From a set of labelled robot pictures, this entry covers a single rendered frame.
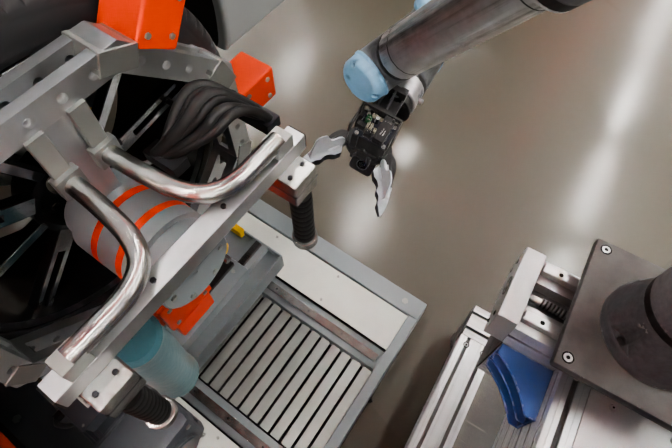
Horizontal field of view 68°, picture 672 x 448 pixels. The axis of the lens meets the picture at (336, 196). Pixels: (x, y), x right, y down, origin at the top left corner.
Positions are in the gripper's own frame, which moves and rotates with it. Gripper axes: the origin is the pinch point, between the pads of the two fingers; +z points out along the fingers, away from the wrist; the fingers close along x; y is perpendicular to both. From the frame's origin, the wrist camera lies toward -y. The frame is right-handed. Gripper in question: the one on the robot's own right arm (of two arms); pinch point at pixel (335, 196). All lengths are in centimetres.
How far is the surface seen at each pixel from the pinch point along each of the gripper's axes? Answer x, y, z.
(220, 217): -9.1, 12.9, 16.5
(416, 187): 13, -86, -60
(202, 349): -17, -70, 25
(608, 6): 51, -85, -196
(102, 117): -36.1, 3.7, 9.6
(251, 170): -8.7, 15.7, 10.1
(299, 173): -4.7, 10.1, 4.6
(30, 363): -26, -11, 43
